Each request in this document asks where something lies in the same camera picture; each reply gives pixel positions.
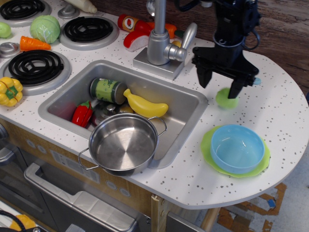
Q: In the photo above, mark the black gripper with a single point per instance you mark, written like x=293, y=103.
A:
x=225, y=60

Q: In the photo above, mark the green toy broccoli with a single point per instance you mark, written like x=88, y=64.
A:
x=223, y=100

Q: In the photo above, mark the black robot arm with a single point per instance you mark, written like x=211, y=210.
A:
x=236, y=19

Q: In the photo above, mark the grey toy faucet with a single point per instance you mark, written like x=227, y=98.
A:
x=161, y=57

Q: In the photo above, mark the light green plastic plate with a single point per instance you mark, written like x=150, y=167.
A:
x=205, y=147

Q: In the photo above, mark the blue plastic bowl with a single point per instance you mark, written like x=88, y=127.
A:
x=236, y=149

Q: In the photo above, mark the orange toy carrot behind faucet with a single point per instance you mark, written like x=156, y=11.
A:
x=169, y=27

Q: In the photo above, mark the yellow toy banana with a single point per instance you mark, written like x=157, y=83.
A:
x=144, y=107

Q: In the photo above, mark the red white toy sushi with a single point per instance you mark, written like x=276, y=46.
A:
x=135, y=40

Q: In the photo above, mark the red toy sauce bottle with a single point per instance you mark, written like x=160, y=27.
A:
x=127, y=23

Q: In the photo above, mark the green toy can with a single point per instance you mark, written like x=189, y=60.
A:
x=108, y=90

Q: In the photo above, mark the steel pot lid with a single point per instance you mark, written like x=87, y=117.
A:
x=103, y=111

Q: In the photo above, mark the red toy pepper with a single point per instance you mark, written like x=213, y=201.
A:
x=82, y=114

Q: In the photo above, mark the cream toy bottle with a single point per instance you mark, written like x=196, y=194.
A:
x=84, y=5

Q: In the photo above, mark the grey toy sink basin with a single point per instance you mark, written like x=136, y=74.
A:
x=186, y=106

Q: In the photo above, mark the rear grey stove knob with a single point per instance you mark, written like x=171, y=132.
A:
x=68, y=12

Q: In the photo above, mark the grey stove knob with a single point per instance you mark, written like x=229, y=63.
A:
x=9, y=49
x=68, y=12

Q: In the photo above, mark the front left black burner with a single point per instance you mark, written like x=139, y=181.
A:
x=38, y=71

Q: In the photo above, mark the green toy cabbage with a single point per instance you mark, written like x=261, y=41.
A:
x=45, y=28

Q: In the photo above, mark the yellow toy bell pepper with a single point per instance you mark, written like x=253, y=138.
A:
x=10, y=91

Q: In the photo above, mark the rear left black burner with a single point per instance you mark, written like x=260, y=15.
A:
x=21, y=13

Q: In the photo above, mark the light green toy fruit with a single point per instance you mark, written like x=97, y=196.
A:
x=5, y=30

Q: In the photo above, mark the yellow toy on floor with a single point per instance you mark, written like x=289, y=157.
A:
x=25, y=220

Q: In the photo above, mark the blue handled toy knife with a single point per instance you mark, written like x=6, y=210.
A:
x=257, y=81

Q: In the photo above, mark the steel pan with handles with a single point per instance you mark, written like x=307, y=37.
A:
x=124, y=144

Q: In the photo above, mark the grey oven door handle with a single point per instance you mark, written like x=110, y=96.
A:
x=78, y=208

